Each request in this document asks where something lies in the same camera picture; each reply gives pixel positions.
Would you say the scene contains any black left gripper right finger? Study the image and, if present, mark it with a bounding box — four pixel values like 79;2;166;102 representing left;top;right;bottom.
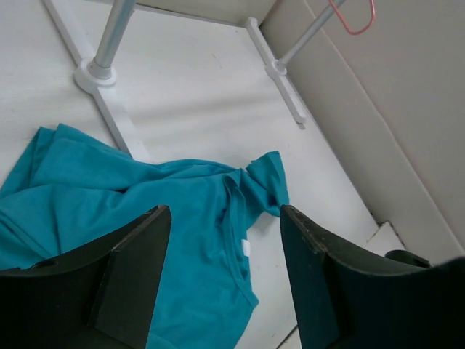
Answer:
280;205;464;348

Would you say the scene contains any white clothes rack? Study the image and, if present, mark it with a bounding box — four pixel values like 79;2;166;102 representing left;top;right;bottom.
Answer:
44;1;342;162

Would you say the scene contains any pink wire hanger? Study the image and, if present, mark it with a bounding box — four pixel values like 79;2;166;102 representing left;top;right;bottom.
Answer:
328;0;376;36

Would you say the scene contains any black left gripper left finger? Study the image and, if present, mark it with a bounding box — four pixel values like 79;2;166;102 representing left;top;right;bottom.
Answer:
1;206;171;348

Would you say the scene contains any teal t shirt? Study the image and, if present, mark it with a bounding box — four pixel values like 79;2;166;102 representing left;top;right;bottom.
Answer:
1;124;289;348

